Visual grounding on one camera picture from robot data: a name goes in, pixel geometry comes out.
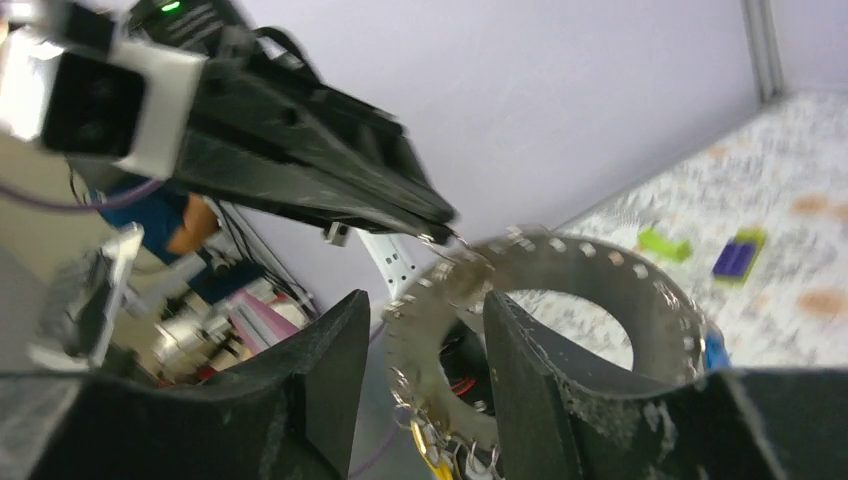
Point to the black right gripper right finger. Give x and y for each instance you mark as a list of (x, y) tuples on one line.
[(730, 424)]

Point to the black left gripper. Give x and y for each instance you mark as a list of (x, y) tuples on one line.
[(268, 138)]

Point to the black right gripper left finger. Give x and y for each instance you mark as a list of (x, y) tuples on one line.
[(288, 412)]

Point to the silver key bunch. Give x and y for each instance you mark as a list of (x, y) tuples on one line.
[(459, 459)]

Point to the yellow key tag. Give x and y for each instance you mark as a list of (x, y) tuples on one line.
[(427, 441)]

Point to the blue key tag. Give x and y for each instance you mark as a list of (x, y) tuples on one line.
[(716, 355)]

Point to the person in blue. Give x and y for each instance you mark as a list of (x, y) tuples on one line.
[(175, 223)]

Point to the green marker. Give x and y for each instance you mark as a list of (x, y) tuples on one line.
[(656, 242)]

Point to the purple yellow marker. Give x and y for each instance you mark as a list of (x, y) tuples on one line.
[(738, 256)]

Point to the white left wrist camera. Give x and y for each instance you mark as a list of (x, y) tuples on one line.
[(60, 90)]

